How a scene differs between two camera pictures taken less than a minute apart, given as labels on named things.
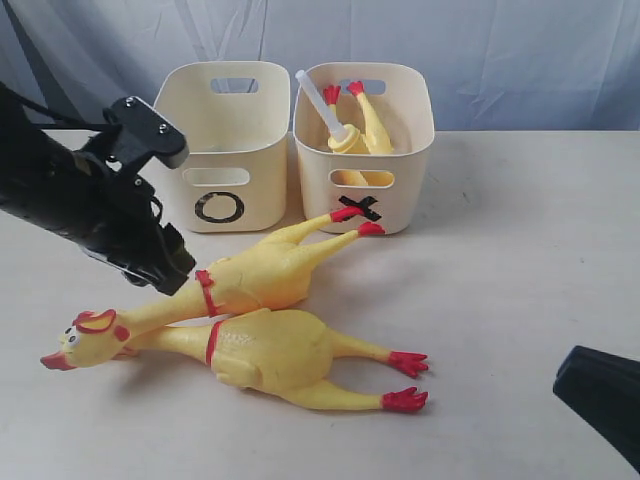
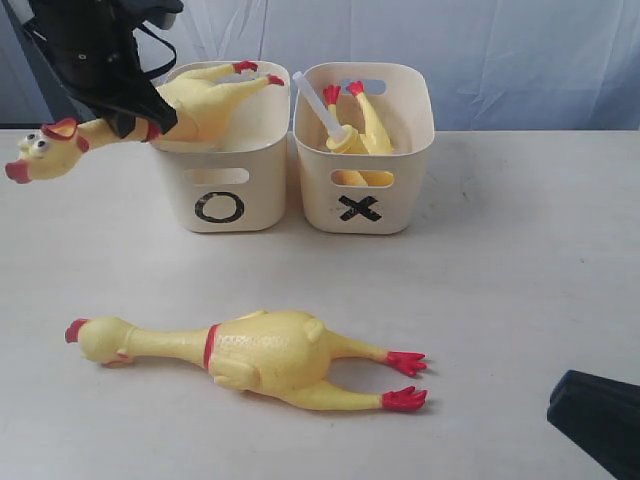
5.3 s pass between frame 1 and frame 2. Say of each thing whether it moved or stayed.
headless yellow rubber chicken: stayed
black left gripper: moved
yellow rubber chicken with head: moved
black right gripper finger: moved
